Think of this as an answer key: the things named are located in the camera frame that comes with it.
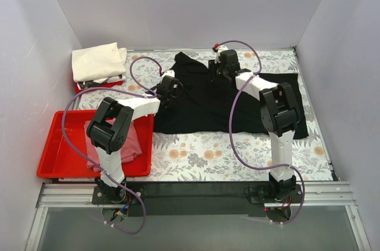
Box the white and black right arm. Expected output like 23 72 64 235
208 44 301 202

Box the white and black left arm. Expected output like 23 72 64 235
86 70 183 204

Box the pink t-shirt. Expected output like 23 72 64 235
84 120 142 165

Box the folded cream white t-shirt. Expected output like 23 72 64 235
71 42 127 82

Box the floral patterned table mat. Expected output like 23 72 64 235
73 50 333 181

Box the folded black white striped t-shirt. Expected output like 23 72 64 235
77 74 125 90

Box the small red tray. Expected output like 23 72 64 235
74 81 123 94

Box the large red plastic tray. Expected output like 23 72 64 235
37 110 154 179

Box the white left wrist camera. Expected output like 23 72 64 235
161 69 175 78

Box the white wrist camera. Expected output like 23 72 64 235
161 69 175 78
212 43 228 63

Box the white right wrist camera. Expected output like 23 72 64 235
212 43 228 63

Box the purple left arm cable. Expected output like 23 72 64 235
62 56 167 235

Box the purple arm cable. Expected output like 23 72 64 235
62 56 167 235
229 39 306 225

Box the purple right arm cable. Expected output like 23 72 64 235
229 39 306 225

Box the aluminium frame rail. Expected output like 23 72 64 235
37 181 357 207

